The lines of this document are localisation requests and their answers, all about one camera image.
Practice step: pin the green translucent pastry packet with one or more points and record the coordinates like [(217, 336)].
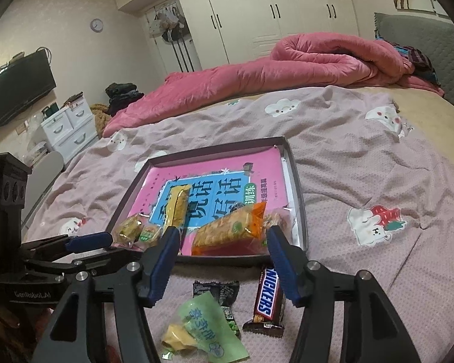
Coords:
[(204, 332)]

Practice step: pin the long yellow snack packet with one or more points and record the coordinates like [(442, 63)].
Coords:
[(177, 204)]

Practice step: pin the white drawer cabinet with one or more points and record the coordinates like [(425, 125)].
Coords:
[(72, 128)]

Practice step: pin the brown plush toy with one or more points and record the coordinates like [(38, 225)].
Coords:
[(100, 119)]

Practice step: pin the pink book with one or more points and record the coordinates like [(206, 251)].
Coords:
[(212, 166)]

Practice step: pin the black flat television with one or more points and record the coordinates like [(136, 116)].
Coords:
[(19, 90)]

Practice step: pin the pink quilt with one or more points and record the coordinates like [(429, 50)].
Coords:
[(249, 75)]

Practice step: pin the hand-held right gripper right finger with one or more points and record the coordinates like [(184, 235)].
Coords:
[(283, 268)]

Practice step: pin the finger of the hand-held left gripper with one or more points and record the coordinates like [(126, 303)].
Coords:
[(89, 241), (98, 261)]

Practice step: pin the round wall clock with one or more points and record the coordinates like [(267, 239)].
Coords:
[(96, 25)]

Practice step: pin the white door with hooks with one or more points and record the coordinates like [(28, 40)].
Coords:
[(162, 49)]

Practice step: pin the striped clothes pile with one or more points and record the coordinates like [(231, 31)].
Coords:
[(416, 58)]

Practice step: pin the beige bed sheet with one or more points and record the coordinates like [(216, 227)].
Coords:
[(431, 109)]

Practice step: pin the grey padded headboard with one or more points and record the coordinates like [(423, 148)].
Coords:
[(431, 45)]

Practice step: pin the dark purple cardboard tray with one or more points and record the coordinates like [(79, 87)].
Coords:
[(299, 204)]

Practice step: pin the dark clothes pile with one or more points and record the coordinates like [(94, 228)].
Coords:
[(123, 96)]

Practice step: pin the black green pea packet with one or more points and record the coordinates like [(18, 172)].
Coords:
[(215, 291)]

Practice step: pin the brown chocolate bar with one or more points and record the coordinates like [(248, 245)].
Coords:
[(266, 298)]

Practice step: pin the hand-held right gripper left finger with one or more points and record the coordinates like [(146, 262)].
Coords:
[(162, 264)]

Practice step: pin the printed pink bed sheet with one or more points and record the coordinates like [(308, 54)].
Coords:
[(363, 166)]

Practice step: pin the white wardrobe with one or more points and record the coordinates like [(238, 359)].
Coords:
[(268, 7)]

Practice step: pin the small clear candy packet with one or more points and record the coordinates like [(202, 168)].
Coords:
[(126, 230)]

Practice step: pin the orange cracker packet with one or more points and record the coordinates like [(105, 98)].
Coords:
[(227, 230)]

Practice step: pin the round pastry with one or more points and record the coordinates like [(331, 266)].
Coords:
[(149, 233)]

